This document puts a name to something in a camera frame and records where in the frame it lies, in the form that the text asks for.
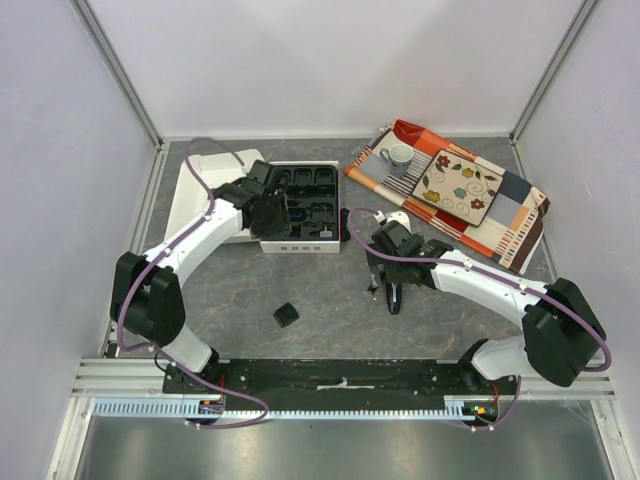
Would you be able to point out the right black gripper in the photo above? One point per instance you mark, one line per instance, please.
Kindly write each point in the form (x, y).
(392, 273)

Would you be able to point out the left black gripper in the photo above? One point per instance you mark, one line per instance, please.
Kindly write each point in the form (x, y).
(281, 223)

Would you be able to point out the black silver hair clipper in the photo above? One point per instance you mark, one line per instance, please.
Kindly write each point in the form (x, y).
(394, 297)

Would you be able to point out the white clipper kit box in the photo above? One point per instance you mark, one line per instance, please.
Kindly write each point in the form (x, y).
(312, 200)

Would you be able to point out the black comb guard attachment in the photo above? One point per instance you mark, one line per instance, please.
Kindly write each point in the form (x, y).
(286, 315)

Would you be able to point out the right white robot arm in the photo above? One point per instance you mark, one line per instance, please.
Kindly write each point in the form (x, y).
(559, 332)

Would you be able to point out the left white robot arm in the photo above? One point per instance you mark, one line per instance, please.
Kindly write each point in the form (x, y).
(147, 303)

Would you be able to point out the white blue mug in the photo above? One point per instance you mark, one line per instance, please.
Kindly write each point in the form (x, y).
(398, 157)

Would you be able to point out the floral square plate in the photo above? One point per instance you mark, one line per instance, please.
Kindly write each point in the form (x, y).
(459, 187)

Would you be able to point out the patterned colourful cloth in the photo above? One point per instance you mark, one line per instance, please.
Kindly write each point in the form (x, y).
(513, 226)

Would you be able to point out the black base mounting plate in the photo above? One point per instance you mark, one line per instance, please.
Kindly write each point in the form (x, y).
(353, 383)

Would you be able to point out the slotted grey cable duct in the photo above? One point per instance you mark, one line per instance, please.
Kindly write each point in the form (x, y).
(197, 409)

